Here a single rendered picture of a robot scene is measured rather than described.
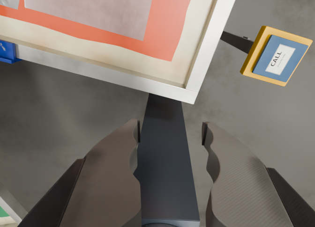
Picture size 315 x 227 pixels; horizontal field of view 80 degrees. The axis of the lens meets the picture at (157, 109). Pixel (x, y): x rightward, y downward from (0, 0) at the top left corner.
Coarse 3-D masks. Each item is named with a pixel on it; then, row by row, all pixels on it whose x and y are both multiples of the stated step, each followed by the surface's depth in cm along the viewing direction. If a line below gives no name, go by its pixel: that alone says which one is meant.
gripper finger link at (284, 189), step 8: (272, 168) 8; (272, 176) 8; (280, 176) 8; (280, 184) 8; (288, 184) 8; (280, 192) 7; (288, 192) 7; (296, 192) 7; (288, 200) 7; (296, 200) 7; (304, 200) 7; (288, 208) 7; (296, 208) 7; (304, 208) 7; (312, 208) 7; (296, 216) 7; (304, 216) 7; (312, 216) 7; (296, 224) 6; (304, 224) 6; (312, 224) 6
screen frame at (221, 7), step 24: (216, 0) 42; (216, 24) 43; (24, 48) 48; (48, 48) 50; (72, 72) 50; (96, 72) 50; (120, 72) 50; (192, 72) 49; (168, 96) 52; (192, 96) 52
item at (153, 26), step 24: (24, 0) 46; (48, 0) 46; (72, 0) 46; (96, 0) 45; (120, 0) 45; (144, 0) 45; (168, 0) 45; (48, 24) 48; (72, 24) 48; (96, 24) 48; (120, 24) 48; (144, 24) 47; (168, 24) 47; (144, 48) 50; (168, 48) 50
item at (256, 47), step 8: (224, 32) 90; (264, 32) 47; (272, 32) 47; (280, 32) 47; (288, 32) 47; (224, 40) 87; (232, 40) 77; (240, 40) 70; (248, 40) 64; (256, 40) 49; (264, 40) 48; (296, 40) 48; (304, 40) 48; (312, 40) 48; (240, 48) 68; (248, 48) 62; (256, 48) 49; (248, 56) 51; (256, 56) 50; (248, 64) 51; (240, 72) 54; (248, 72) 52; (264, 80) 53; (272, 80) 53; (288, 80) 52
